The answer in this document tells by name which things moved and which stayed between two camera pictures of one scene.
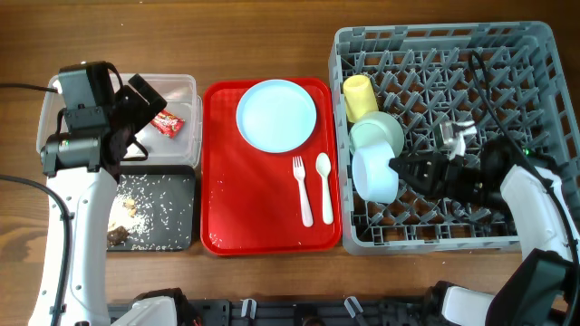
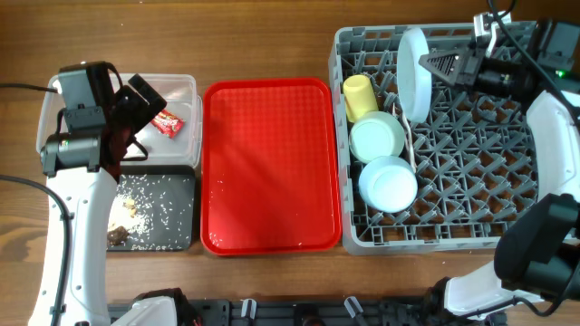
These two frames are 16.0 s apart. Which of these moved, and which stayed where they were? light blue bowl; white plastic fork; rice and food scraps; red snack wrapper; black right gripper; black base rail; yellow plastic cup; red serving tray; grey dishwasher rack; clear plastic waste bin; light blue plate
Moved: black right gripper; white plastic fork; light blue plate; light blue bowl
Stayed: rice and food scraps; red serving tray; red snack wrapper; yellow plastic cup; clear plastic waste bin; black base rail; grey dishwasher rack
